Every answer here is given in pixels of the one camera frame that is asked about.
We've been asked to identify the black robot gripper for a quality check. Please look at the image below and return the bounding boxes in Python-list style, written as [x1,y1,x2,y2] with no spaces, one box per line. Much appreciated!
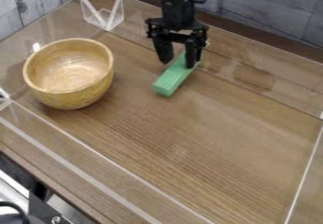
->
[146,0,207,69]

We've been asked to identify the green rectangular block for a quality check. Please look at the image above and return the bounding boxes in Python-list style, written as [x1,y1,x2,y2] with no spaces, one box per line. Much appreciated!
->
[151,53,196,97]

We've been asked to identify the wooden bowl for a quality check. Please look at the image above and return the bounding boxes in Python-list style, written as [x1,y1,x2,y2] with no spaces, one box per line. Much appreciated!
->
[23,38,114,110]

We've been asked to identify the clear acrylic corner bracket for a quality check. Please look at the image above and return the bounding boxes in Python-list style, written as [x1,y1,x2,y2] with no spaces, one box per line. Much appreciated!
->
[80,0,124,31]

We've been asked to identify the clear acrylic enclosure walls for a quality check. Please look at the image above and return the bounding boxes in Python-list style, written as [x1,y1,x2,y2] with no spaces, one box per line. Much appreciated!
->
[0,0,323,224]

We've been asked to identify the black metal table bracket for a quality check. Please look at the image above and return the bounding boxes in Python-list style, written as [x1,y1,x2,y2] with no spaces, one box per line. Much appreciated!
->
[28,192,75,224]

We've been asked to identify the black cable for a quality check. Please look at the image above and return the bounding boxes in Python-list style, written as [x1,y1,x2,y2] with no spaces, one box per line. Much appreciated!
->
[0,201,32,224]

